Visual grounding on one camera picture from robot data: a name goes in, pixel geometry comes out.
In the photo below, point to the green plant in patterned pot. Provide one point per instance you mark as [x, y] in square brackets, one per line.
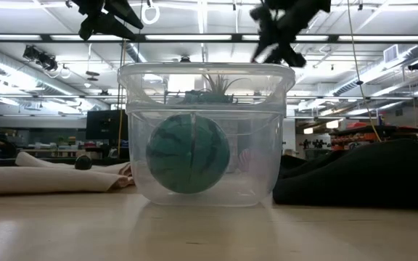
[212, 96]

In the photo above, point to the black computer monitor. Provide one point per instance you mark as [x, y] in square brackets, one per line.
[103, 125]

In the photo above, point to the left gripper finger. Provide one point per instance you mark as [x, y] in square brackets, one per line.
[122, 11]
[103, 27]

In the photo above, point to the beige folded cloth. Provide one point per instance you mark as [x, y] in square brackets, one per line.
[49, 181]

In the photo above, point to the clear plastic tupperware container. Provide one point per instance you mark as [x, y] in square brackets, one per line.
[267, 163]

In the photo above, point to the small dark toy plum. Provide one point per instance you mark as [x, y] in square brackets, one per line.
[83, 162]

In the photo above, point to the green striped toy watermelon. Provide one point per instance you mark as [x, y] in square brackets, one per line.
[187, 156]

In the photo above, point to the red and black cart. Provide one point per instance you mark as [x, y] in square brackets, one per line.
[376, 136]

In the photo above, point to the black ceiling fixture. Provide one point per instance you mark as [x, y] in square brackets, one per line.
[185, 58]
[416, 65]

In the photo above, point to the black ceiling spotlights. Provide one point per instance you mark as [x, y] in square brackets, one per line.
[42, 58]

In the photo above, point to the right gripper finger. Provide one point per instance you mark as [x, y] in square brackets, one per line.
[267, 52]
[290, 52]

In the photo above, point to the black crumpled cloth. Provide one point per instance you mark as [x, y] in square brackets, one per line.
[357, 181]

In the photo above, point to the black overhead light bar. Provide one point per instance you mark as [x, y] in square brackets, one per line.
[140, 37]

